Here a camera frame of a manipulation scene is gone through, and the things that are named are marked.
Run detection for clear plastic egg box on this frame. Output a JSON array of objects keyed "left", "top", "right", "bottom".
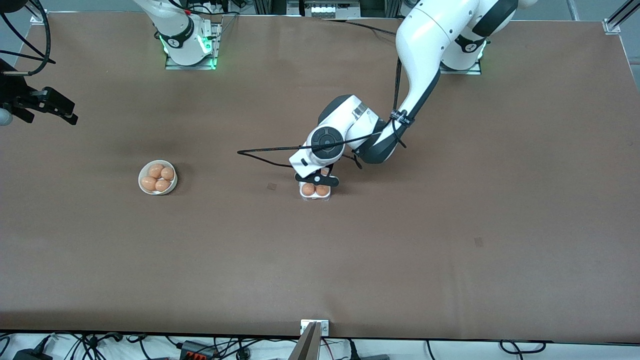
[{"left": 298, "top": 172, "right": 332, "bottom": 202}]

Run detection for black box orange connectors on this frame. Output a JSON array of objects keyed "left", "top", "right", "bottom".
[{"left": 180, "top": 340, "right": 219, "bottom": 360}]

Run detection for white bowl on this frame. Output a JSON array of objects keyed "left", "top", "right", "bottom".
[{"left": 138, "top": 159, "right": 178, "bottom": 196}]

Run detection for white power strip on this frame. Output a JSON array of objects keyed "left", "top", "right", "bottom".
[{"left": 304, "top": 0, "right": 362, "bottom": 19}]

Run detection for black power adapter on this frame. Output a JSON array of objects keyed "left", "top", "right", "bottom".
[{"left": 12, "top": 347, "right": 53, "bottom": 360}]

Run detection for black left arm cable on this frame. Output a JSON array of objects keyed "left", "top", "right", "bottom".
[{"left": 237, "top": 57, "right": 416, "bottom": 170}]

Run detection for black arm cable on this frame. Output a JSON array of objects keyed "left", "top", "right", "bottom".
[
  {"left": 237, "top": 57, "right": 416, "bottom": 170},
  {"left": 0, "top": 0, "right": 57, "bottom": 76}
]

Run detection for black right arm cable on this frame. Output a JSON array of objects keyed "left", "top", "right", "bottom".
[{"left": 0, "top": 0, "right": 57, "bottom": 76}]

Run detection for silver table corner bracket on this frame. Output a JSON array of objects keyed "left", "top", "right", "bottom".
[
  {"left": 15, "top": 0, "right": 49, "bottom": 25},
  {"left": 603, "top": 0, "right": 640, "bottom": 35}
]

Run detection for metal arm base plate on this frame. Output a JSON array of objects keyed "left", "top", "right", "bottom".
[
  {"left": 165, "top": 22, "right": 221, "bottom": 71},
  {"left": 439, "top": 59, "right": 482, "bottom": 76}
]

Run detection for long black table cable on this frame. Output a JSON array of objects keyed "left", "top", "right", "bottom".
[{"left": 322, "top": 18, "right": 401, "bottom": 37}]

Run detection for black cable with red plug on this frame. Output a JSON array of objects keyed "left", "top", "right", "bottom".
[{"left": 170, "top": 0, "right": 242, "bottom": 19}]

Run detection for silver camera mount bracket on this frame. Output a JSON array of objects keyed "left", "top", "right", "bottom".
[{"left": 300, "top": 319, "right": 330, "bottom": 337}]

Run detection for aluminium camera beam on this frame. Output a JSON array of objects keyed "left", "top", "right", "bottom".
[{"left": 289, "top": 321, "right": 322, "bottom": 360}]

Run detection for red floor wire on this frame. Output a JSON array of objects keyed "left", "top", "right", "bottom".
[{"left": 320, "top": 337, "right": 351, "bottom": 352}]

